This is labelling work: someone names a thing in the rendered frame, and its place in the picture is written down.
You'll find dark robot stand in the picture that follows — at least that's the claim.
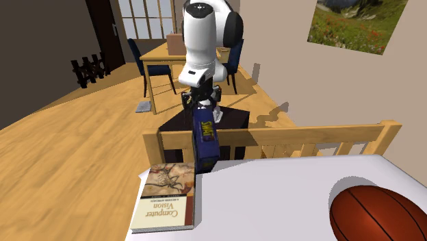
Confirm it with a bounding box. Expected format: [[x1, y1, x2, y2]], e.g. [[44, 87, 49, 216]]
[[158, 105, 251, 162]]

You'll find dark blue chair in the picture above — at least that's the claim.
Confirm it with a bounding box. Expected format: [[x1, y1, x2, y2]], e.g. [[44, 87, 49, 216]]
[[221, 38, 245, 95], [127, 38, 178, 99]]

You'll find tall blue book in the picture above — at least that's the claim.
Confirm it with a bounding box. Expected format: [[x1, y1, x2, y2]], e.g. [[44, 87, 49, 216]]
[[191, 104, 221, 175]]

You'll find wooden dining table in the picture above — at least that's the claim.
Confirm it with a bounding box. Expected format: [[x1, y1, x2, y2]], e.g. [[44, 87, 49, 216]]
[[139, 32, 232, 116]]

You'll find small grey floor mat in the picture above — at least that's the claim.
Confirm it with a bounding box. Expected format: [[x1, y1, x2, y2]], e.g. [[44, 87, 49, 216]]
[[135, 101, 153, 114]]

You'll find black wooden rack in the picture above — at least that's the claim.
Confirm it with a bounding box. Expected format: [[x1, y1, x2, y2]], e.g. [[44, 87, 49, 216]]
[[70, 53, 112, 90]]

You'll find dark brown door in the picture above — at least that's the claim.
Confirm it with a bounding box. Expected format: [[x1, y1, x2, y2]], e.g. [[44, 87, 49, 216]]
[[84, 0, 127, 73]]

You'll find beige textbook with cave painting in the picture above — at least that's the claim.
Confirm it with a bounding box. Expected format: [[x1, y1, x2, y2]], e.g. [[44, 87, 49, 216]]
[[129, 162, 196, 234]]

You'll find wooden bed with white mattress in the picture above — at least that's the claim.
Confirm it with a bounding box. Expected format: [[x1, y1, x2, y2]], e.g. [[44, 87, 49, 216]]
[[125, 119, 427, 241]]

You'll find orange basketball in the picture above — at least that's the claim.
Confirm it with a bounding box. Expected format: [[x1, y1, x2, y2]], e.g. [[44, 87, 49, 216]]
[[328, 185, 427, 241]]

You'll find window with wooden frame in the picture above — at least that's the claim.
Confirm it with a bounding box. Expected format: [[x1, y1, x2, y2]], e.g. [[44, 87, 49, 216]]
[[116, 0, 178, 41]]

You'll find meadow landscape wall picture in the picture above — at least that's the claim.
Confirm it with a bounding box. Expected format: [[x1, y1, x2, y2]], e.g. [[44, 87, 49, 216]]
[[307, 0, 410, 56]]

